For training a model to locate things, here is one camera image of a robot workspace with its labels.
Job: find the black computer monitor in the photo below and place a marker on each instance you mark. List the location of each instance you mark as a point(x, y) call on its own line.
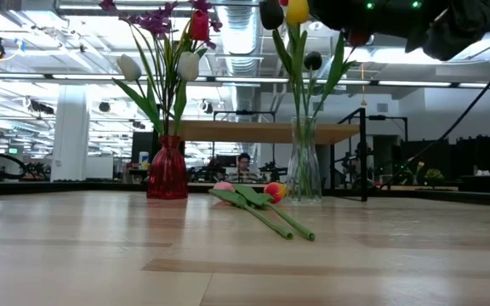
point(140, 146)

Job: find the bright red artificial tulip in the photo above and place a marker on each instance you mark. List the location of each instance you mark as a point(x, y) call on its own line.
point(199, 25)

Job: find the white blue bottle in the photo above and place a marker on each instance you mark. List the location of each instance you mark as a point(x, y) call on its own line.
point(144, 160)

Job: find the black office cabinets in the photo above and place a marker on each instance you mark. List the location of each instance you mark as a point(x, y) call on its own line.
point(483, 155)

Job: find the red ribbed glass vase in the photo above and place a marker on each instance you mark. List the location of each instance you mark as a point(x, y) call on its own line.
point(168, 170)

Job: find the silver ceiling duct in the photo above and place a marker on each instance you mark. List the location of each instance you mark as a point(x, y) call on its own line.
point(238, 38)

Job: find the distant artificial flowers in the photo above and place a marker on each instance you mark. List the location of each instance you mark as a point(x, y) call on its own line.
point(418, 168)

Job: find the black artificial tulip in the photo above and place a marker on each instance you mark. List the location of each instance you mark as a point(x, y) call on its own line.
point(270, 13)
point(313, 60)

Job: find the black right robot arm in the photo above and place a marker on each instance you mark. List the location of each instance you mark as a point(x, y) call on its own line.
point(440, 21)

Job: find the purple artificial flower bunch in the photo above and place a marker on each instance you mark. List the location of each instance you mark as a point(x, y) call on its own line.
point(155, 23)

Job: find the wooden shelf black metal legs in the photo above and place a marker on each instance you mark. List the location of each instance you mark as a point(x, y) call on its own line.
point(249, 132)

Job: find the person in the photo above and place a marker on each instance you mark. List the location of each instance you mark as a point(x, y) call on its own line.
point(243, 163)
point(362, 161)

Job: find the white building pillar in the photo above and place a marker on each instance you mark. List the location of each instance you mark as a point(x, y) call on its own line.
point(70, 140)

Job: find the clear glass vase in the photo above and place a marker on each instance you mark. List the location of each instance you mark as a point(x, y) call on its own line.
point(304, 170)

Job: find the small potted plant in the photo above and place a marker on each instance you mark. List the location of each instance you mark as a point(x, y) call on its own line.
point(433, 174)

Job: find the pale pink artificial tulip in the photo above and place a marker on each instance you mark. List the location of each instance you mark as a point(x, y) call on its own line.
point(223, 186)

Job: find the white artificial tulip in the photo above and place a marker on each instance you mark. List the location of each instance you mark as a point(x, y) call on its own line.
point(188, 66)
point(128, 68)

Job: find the yellow red-tipped artificial tulip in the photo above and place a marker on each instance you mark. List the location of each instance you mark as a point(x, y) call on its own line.
point(275, 191)

